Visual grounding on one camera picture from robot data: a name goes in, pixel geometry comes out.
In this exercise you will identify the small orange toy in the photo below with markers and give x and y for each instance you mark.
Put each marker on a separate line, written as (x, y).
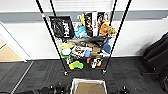
(100, 63)

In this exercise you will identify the yellow toy with eyes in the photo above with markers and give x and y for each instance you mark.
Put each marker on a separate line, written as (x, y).
(83, 19)

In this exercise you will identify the black Huel bag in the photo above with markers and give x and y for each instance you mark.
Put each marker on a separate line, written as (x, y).
(61, 27)

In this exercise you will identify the small red item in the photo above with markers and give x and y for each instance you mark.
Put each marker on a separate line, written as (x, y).
(88, 60)

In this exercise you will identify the white and black bottle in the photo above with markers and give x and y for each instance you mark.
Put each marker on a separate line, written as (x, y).
(95, 63)

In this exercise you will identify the white box with red print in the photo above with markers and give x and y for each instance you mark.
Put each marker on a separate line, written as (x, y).
(79, 51)

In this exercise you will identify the white door frame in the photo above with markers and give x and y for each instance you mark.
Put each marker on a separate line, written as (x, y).
(15, 41)

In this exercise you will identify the blue plush toy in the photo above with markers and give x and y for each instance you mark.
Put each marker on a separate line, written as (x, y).
(80, 31)

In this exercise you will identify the white box with picture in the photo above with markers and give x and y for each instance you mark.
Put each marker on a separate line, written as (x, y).
(104, 17)

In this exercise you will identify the yellow plush toy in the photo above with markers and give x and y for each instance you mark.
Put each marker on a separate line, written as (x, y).
(66, 45)

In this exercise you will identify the long grey wall band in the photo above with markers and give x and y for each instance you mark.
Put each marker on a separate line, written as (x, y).
(20, 16)

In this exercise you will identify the dark grey bag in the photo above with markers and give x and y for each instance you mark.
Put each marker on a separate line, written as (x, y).
(90, 40)

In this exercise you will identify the dark box with white stripe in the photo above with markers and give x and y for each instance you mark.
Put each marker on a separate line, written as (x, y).
(90, 24)

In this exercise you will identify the blue cloth bag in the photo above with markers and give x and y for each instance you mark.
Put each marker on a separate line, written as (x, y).
(106, 46)

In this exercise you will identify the green and white bowl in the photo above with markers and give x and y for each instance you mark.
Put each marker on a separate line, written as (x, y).
(66, 52)

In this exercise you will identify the green and yellow toy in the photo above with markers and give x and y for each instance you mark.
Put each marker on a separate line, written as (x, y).
(76, 65)

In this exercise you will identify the small blue cup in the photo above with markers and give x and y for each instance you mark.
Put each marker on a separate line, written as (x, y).
(87, 53)

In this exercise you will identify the black chair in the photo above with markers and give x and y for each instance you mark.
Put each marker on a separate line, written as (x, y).
(163, 76)

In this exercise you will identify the brown cardboard sheet with print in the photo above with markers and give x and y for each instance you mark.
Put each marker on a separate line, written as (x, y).
(90, 88)

